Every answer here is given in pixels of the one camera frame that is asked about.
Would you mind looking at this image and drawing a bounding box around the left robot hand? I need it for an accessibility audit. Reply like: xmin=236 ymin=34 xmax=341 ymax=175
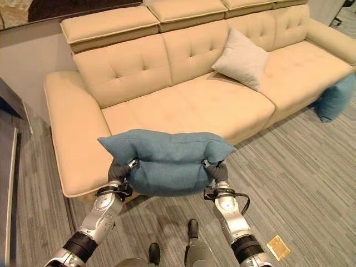
xmin=107 ymin=157 xmax=140 ymax=182

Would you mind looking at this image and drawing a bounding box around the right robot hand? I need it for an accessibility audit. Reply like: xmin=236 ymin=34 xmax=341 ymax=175
xmin=201 ymin=158 xmax=229 ymax=184

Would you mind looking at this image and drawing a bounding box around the blue fabric cushion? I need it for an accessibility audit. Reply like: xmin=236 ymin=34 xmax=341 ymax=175
xmin=314 ymin=76 xmax=356 ymax=123
xmin=97 ymin=128 xmax=237 ymax=197

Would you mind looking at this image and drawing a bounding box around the beige leather sofa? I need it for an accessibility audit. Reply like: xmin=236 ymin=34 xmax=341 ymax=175
xmin=43 ymin=0 xmax=354 ymax=199

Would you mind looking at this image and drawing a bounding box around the robot right leg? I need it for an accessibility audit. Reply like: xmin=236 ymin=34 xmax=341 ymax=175
xmin=184 ymin=219 xmax=217 ymax=267

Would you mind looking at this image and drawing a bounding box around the robot leg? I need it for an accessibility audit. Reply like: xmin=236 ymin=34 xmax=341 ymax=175
xmin=116 ymin=242 xmax=161 ymax=267
xmin=184 ymin=219 xmax=217 ymax=267

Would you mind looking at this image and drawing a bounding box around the robot left leg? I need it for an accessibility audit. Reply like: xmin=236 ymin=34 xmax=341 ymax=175
xmin=116 ymin=242 xmax=161 ymax=267

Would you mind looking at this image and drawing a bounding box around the yellow floor marker tile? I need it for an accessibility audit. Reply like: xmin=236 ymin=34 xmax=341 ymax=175
xmin=266 ymin=235 xmax=291 ymax=254

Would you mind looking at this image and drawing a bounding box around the light grey cushion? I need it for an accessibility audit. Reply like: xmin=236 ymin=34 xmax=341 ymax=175
xmin=211 ymin=27 xmax=270 ymax=93

